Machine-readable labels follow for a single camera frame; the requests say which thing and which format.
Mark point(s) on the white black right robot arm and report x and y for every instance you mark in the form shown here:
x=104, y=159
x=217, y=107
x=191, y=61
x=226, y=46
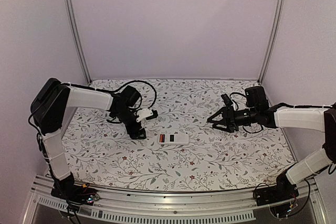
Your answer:
x=282, y=115

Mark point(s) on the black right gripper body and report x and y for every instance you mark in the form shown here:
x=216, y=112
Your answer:
x=229, y=118

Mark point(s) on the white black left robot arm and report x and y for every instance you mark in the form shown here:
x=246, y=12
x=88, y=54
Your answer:
x=48, y=109

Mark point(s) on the aluminium front rail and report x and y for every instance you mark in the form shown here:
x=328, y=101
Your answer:
x=118, y=205

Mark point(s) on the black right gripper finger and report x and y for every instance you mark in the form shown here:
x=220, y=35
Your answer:
x=218, y=117
x=221, y=127

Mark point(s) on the white remote control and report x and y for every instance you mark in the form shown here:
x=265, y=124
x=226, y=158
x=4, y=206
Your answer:
x=175, y=139

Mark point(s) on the right aluminium frame post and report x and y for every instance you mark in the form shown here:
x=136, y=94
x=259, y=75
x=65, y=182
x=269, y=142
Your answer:
x=272, y=40

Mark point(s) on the floral patterned table mat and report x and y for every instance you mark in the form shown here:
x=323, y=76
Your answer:
x=181, y=151

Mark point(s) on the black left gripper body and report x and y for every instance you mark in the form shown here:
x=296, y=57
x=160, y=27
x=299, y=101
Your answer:
x=131, y=129

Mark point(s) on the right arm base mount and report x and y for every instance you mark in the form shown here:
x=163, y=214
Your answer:
x=272, y=194

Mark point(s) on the aluminium frame post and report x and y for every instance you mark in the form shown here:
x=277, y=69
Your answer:
x=272, y=40
x=77, y=41

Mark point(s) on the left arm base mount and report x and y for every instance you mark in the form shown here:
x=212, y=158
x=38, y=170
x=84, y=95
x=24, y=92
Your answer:
x=75, y=194

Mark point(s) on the left aluminium frame post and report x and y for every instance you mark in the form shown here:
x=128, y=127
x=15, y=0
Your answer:
x=77, y=41

